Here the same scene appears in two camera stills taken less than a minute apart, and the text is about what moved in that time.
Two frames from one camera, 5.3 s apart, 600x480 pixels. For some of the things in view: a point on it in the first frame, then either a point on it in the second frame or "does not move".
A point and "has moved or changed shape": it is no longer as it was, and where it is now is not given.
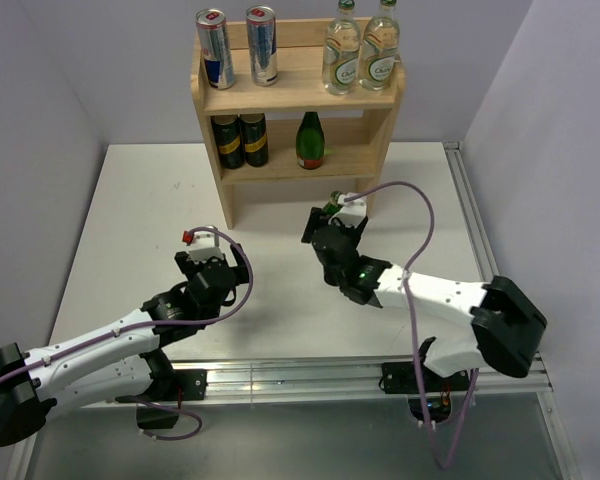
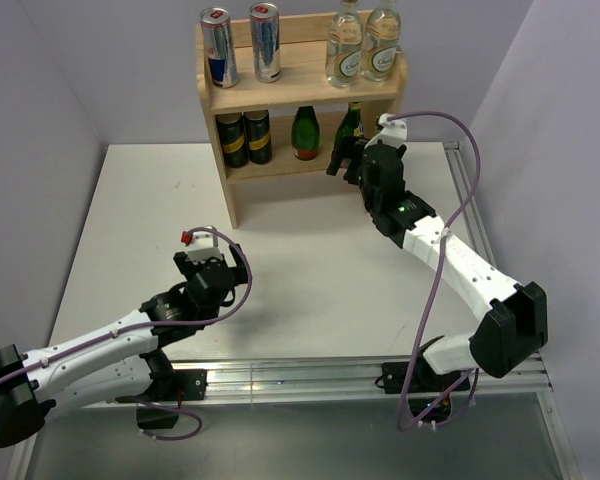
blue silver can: [215, 46] has moved or changed shape
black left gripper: [242, 269] does not move
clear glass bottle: [379, 48] has moved or changed shape
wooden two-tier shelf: [293, 131] does not move
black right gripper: [317, 218] → [353, 147]
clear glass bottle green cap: [341, 51] does not move
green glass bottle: [310, 142] has moved or changed shape
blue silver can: [262, 38] does not move
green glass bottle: [332, 206] → [350, 122]
